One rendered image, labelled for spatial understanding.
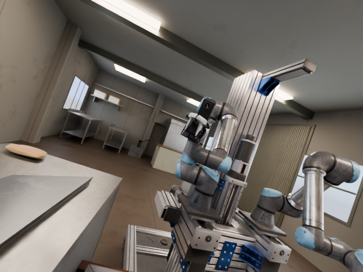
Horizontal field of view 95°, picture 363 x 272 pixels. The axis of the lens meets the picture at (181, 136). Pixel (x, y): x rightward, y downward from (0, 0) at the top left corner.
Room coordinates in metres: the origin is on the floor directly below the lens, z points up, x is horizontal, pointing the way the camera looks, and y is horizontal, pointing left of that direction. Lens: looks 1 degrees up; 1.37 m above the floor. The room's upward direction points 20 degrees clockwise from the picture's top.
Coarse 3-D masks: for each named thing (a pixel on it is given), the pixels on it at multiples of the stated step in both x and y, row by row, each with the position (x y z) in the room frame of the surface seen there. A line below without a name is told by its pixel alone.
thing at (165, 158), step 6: (156, 150) 7.01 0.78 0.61; (162, 150) 6.49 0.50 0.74; (168, 150) 6.56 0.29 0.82; (174, 150) 6.91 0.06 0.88; (156, 156) 6.57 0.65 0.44; (162, 156) 6.52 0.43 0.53; (168, 156) 6.58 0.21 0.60; (174, 156) 6.65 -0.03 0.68; (180, 156) 6.72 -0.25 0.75; (156, 162) 6.48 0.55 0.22; (162, 162) 6.54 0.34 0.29; (168, 162) 6.61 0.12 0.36; (174, 162) 6.68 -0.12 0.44; (156, 168) 6.50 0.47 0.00; (162, 168) 6.57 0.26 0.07; (168, 168) 6.63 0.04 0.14; (174, 168) 6.70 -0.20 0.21
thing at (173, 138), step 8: (168, 120) 8.18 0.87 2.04; (176, 120) 7.58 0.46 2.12; (168, 128) 7.67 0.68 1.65; (176, 128) 7.64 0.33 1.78; (168, 136) 7.57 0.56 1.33; (176, 136) 7.67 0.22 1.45; (160, 144) 8.05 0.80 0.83; (168, 144) 7.61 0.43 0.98; (176, 144) 7.71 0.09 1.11; (184, 144) 7.82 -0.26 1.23
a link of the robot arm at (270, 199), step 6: (264, 192) 1.15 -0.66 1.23; (270, 192) 1.12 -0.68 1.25; (276, 192) 1.11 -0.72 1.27; (264, 198) 1.13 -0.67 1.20; (270, 198) 1.11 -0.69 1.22; (276, 198) 1.10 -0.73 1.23; (282, 198) 1.12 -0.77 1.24; (258, 204) 1.16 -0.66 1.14; (264, 204) 1.12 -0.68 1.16; (270, 204) 1.11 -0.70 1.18; (276, 204) 1.10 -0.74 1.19; (282, 204) 1.10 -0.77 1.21; (270, 210) 1.10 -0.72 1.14; (276, 210) 1.13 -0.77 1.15
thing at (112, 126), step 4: (112, 124) 6.96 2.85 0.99; (112, 128) 6.37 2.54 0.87; (116, 128) 6.75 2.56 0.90; (120, 128) 7.72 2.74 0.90; (108, 132) 6.37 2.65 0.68; (124, 132) 6.49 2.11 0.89; (124, 136) 6.53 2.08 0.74; (112, 140) 7.87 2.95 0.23; (124, 140) 8.22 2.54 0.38; (104, 144) 6.37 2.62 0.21; (108, 144) 6.53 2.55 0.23; (112, 144) 6.88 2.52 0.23; (116, 144) 7.21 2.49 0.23; (120, 144) 7.64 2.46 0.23; (120, 148) 6.54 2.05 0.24
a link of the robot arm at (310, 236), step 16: (320, 160) 0.83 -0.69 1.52; (304, 176) 0.85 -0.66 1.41; (320, 176) 0.80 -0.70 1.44; (304, 192) 0.81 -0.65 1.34; (320, 192) 0.77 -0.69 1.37; (304, 208) 0.78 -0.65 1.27; (320, 208) 0.74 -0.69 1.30; (304, 224) 0.75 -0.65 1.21; (320, 224) 0.72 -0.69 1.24; (304, 240) 0.70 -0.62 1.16; (320, 240) 0.69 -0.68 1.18
